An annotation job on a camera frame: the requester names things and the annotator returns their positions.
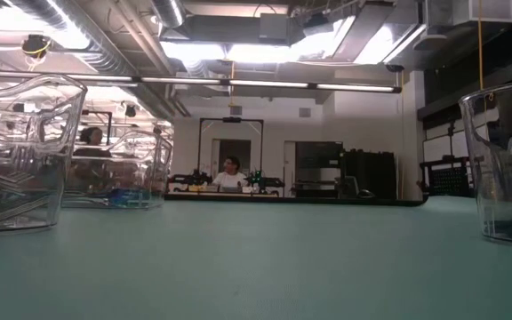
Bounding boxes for person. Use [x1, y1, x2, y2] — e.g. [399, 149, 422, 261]
[67, 126, 113, 192]
[211, 155, 249, 193]

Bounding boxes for background work table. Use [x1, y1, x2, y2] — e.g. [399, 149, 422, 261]
[166, 188, 286, 199]

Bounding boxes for long ceiling tube light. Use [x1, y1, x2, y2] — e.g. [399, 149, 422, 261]
[0, 68, 403, 94]

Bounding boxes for clear glass baking dish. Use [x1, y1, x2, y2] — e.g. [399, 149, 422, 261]
[0, 73, 89, 235]
[62, 129, 175, 210]
[458, 76, 512, 246]

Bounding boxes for green table mat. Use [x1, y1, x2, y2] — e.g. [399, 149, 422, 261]
[0, 194, 512, 320]

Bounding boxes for black cabinet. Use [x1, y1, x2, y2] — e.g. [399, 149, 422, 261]
[342, 149, 398, 201]

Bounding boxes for whiteboard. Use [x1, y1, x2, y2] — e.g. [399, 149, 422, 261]
[422, 127, 482, 164]

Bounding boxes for black rack cart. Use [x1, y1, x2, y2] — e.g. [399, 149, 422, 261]
[419, 154, 476, 199]

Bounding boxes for black ceiling-mounted device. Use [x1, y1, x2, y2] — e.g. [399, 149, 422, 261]
[19, 33, 53, 61]

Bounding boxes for background black rig frame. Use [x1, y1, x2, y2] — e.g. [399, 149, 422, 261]
[196, 116, 266, 192]

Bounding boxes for black metal table frame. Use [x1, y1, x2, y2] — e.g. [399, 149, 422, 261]
[163, 193, 430, 208]

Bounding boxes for silver flexible ceiling duct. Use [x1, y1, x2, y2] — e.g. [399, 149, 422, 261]
[148, 0, 187, 28]

